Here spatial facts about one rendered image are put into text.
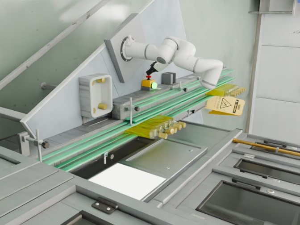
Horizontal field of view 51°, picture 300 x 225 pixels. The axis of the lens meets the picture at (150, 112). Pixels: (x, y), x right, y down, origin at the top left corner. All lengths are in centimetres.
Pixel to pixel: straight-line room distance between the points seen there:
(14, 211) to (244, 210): 102
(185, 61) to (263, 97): 606
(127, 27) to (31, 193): 133
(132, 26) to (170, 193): 106
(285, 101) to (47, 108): 654
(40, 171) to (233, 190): 101
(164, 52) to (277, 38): 587
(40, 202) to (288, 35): 700
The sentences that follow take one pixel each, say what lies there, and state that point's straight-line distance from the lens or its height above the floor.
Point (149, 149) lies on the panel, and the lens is 192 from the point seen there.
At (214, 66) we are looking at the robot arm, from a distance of 178.
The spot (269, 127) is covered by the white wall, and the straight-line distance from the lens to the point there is 790.
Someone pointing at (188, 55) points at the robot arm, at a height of 121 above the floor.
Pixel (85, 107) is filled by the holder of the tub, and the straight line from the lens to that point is 176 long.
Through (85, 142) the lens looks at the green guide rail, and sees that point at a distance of 162.
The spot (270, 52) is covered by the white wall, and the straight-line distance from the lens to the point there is 758.
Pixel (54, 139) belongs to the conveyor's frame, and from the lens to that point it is 165.
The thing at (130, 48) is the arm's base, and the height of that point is 85.
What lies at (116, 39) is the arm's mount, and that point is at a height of 80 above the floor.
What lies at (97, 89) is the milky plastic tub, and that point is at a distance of 185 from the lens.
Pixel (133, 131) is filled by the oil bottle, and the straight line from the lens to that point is 189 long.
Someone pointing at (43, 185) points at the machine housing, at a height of 137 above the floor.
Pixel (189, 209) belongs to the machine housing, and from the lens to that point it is 147.
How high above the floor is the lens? 200
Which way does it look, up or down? 32 degrees down
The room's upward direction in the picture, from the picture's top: 102 degrees clockwise
